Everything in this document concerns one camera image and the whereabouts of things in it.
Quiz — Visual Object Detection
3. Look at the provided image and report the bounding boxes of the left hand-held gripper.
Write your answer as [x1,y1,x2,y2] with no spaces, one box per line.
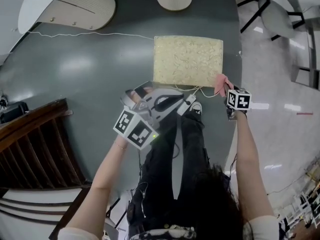
[112,81,186,151]

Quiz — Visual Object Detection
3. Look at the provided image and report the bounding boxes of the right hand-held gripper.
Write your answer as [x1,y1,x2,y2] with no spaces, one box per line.
[225,81,252,122]

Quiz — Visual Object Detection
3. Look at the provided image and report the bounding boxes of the pink cloth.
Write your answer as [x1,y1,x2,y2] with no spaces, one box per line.
[213,73,235,98]

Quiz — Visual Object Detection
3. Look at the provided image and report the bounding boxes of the yellow patterned cushioned seat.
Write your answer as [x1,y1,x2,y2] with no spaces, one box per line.
[152,35,224,89]

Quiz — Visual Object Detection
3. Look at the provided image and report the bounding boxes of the person's left forearm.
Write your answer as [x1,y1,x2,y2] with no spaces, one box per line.
[64,133,131,235]

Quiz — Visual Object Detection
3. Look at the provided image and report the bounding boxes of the person's right forearm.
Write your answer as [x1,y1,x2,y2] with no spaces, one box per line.
[234,110,276,223]

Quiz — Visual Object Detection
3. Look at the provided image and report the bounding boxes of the person's white shoe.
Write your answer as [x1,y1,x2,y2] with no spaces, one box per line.
[189,101,204,116]

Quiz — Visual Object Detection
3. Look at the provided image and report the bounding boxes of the grey chair with black legs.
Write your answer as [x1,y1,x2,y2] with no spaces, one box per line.
[233,0,306,42]

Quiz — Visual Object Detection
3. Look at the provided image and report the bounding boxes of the person's black trousers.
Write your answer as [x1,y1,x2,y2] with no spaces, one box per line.
[125,108,241,235]

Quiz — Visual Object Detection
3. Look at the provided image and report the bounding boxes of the large white shell chair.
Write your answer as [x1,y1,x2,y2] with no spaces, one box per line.
[17,0,117,35]

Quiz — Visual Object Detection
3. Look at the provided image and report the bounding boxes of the black box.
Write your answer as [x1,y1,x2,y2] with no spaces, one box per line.
[0,101,30,124]

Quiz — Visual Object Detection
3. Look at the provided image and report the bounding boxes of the patterned belt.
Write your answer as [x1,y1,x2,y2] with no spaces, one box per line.
[129,223,197,240]

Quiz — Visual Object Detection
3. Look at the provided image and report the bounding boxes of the white stepped shelf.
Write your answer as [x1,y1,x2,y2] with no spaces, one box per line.
[0,185,91,237]

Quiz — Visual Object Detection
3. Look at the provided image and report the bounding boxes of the white adapter cable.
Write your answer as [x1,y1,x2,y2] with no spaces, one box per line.
[174,83,216,99]

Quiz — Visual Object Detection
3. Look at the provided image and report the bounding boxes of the thin wrist bracelet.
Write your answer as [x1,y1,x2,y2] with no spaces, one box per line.
[113,140,129,151]

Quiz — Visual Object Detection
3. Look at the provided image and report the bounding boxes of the grey table with black frame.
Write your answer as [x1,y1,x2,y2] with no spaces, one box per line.
[287,13,320,89]

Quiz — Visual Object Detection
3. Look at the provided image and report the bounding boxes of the long thin white cable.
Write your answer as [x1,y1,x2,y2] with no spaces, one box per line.
[26,30,155,41]

